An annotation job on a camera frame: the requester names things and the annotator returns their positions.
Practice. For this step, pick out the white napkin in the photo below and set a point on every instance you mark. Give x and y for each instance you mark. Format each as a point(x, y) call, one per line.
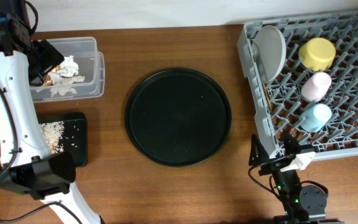
point(66, 74)

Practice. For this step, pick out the grey plate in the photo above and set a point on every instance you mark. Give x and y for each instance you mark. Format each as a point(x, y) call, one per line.
point(269, 50)

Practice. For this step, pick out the light blue cup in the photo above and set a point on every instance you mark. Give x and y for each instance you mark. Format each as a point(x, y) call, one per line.
point(315, 117)

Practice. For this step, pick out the clear plastic bin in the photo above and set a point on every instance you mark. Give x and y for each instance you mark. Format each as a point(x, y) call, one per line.
point(91, 67)

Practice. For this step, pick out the pink cup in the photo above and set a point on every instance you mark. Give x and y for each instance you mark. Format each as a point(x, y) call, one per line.
point(316, 86)

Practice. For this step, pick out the round black tray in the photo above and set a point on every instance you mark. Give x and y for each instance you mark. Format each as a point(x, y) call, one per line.
point(178, 117)

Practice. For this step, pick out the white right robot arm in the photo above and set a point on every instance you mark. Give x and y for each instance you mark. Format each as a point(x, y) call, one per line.
point(303, 201)

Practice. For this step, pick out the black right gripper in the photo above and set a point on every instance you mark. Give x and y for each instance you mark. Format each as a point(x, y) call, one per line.
point(276, 165)

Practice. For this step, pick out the wooden chopstick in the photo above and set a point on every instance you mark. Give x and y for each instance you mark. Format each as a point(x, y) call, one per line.
point(267, 97)

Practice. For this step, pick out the yellow bowl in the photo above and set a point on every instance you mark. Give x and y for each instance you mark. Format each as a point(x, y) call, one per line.
point(317, 54)

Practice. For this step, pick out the food scraps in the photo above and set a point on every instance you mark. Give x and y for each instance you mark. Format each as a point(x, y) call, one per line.
point(53, 134)

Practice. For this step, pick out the black rectangular tray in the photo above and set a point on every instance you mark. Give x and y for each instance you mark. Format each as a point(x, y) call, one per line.
point(74, 135)

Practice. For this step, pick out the grey dishwasher rack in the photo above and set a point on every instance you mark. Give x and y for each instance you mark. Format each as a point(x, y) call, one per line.
point(339, 136)

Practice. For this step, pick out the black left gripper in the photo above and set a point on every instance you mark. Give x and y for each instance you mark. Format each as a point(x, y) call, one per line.
point(53, 57)

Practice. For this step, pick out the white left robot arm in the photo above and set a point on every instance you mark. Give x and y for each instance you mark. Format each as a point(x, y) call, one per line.
point(27, 164)

